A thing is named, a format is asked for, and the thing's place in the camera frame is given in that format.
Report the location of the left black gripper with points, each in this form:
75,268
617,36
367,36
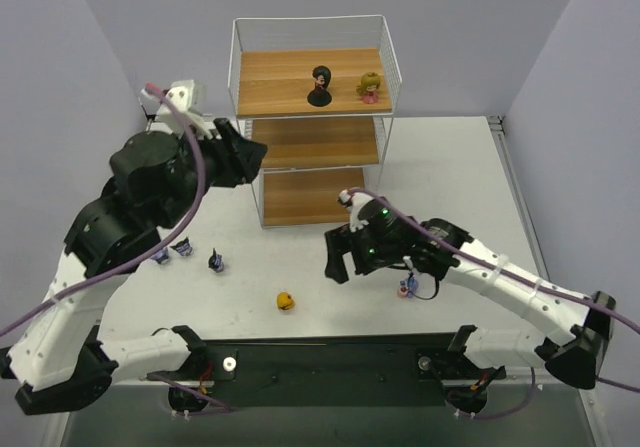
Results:
226,152

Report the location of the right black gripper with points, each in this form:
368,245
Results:
351,251

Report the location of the yellow haired doll toy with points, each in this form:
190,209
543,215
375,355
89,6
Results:
285,301

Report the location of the black haired doll toy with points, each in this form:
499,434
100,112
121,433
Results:
319,96

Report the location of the blonde pink dress doll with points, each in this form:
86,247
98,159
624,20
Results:
368,88

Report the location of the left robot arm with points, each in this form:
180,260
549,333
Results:
60,362

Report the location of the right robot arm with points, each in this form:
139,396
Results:
568,333

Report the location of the small purple bunny toy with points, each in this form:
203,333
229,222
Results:
408,287

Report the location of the purple black cat toy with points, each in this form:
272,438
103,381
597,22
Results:
215,262

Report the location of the purple cat toy middle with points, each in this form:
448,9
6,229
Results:
183,247

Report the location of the purple cat toy far left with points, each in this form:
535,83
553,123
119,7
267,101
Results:
161,257

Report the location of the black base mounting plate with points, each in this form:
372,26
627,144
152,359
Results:
406,370

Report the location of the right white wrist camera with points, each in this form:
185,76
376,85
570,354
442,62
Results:
362,208

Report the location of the white wire wooden shelf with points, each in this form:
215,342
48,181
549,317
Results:
313,152

